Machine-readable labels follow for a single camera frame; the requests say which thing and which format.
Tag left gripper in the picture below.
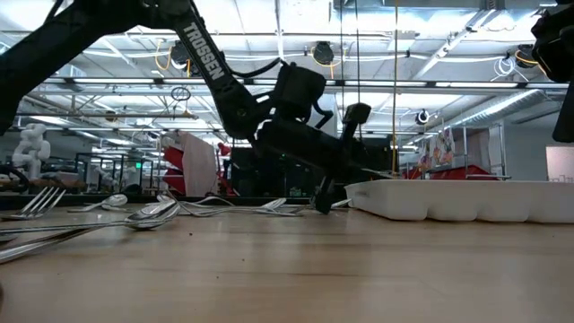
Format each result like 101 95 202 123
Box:
255 101 383 216

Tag silver fork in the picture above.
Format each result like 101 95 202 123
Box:
0 186 67 222
172 195 307 218

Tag black desk partition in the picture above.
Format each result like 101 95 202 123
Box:
228 145 398 198

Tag white cutlery tray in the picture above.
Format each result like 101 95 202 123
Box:
344 179 574 224

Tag colourful banner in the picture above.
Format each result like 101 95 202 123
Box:
419 127 457 170

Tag white draped cloth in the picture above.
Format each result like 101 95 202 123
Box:
178 131 220 197

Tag red equipment stand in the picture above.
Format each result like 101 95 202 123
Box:
161 143 186 190

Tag metal rack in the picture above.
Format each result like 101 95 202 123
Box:
461 123 506 179

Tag long ceiling light bar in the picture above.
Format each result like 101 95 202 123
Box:
26 76 574 90

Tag pale pink board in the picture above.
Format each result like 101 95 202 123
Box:
545 145 574 183

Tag white robot figure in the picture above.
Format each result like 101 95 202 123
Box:
12 123 52 180

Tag yellow hanging cable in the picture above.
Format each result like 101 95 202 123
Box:
390 0 400 180

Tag black hanging cable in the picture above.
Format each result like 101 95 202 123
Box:
353 0 362 105

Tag silver air duct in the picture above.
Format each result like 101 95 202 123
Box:
441 87 557 131

